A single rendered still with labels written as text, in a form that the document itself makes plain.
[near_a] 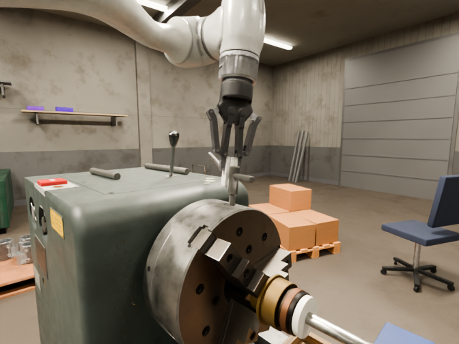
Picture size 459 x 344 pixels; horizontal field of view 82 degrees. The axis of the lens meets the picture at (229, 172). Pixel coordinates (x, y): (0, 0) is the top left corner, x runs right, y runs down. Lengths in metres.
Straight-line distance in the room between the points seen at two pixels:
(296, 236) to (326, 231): 0.44
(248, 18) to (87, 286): 0.62
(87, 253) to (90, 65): 6.61
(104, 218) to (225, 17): 0.48
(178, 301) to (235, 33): 0.53
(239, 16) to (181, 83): 7.16
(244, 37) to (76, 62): 6.51
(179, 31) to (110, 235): 0.47
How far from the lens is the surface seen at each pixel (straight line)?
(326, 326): 0.50
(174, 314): 0.52
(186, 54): 0.69
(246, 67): 0.60
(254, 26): 0.63
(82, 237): 0.56
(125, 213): 0.58
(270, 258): 0.63
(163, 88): 7.50
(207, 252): 0.49
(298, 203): 3.67
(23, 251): 3.38
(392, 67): 7.79
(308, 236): 3.19
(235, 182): 0.57
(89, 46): 7.17
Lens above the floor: 1.38
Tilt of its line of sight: 8 degrees down
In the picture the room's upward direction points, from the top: straight up
